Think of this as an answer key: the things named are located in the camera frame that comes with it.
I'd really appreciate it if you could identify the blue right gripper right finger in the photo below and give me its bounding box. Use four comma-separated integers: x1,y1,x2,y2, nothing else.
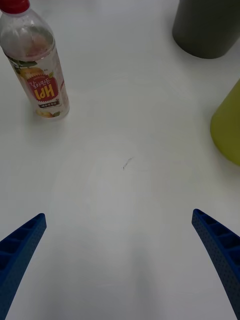
191,208,240,320

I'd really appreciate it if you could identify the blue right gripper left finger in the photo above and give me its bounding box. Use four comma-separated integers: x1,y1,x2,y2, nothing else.
0,212,47,320

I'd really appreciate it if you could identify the clear bottle with red cap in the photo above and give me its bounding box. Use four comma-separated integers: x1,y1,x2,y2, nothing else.
0,0,71,123

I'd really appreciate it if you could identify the grey plastic bin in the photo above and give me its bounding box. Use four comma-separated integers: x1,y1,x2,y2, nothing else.
171,0,240,60

